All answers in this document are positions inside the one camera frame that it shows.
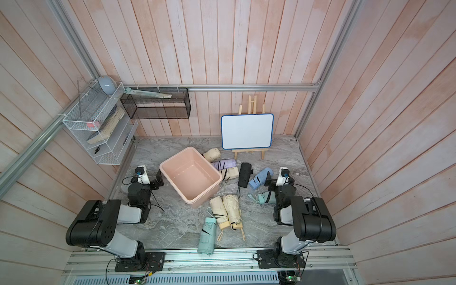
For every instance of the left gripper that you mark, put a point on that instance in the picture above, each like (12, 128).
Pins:
(154, 178)

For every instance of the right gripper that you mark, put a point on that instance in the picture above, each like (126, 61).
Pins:
(272, 182)

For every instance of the mint umbrella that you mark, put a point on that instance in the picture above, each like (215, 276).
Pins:
(264, 198)
(208, 236)

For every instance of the pink plastic storage box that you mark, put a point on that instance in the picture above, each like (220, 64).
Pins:
(192, 176)

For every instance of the beige umbrella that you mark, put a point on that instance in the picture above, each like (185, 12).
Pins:
(219, 212)
(230, 173)
(212, 155)
(231, 204)

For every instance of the mint umbrella front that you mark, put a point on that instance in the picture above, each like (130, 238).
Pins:
(208, 236)

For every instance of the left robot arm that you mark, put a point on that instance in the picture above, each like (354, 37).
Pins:
(95, 226)

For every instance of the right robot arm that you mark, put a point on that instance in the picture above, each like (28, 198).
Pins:
(310, 219)

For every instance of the blue folded umbrella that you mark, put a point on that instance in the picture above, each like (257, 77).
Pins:
(260, 178)

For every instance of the black folded umbrella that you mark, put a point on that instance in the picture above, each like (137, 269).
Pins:
(244, 175)

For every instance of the beige umbrella beside purple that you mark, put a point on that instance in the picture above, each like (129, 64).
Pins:
(230, 173)

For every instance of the purple folded umbrella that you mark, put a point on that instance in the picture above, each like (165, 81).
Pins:
(224, 164)

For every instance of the book on shelf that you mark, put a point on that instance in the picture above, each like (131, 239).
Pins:
(108, 126)

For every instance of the flat item on basket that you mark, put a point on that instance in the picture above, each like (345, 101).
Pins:
(142, 94)

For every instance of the grey round speaker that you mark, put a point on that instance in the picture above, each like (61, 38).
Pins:
(107, 84)

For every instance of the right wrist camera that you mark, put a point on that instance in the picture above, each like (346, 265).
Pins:
(283, 176)

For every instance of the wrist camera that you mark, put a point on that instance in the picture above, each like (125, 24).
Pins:
(283, 176)
(141, 175)

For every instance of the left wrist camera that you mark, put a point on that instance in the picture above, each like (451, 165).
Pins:
(141, 175)

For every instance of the white board blue frame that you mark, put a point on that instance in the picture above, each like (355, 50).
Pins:
(247, 131)

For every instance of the black wire basket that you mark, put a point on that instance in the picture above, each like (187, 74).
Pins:
(178, 107)

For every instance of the white wire shelf rack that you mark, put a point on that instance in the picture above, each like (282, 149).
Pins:
(88, 114)

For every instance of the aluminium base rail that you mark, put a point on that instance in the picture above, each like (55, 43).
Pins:
(317, 265)

